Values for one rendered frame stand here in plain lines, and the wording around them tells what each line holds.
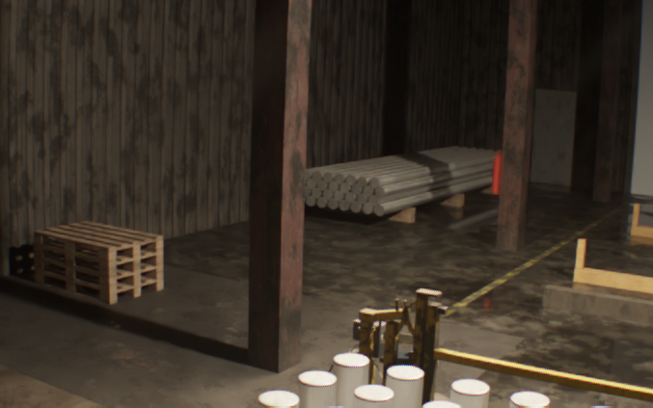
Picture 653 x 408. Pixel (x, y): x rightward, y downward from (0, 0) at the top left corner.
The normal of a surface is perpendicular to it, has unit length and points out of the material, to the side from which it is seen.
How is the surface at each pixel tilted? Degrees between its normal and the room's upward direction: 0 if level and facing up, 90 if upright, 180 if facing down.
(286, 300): 90
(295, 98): 90
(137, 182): 90
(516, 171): 90
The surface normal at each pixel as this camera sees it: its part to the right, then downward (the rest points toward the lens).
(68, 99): 0.86, 0.12
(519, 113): -0.51, 0.12
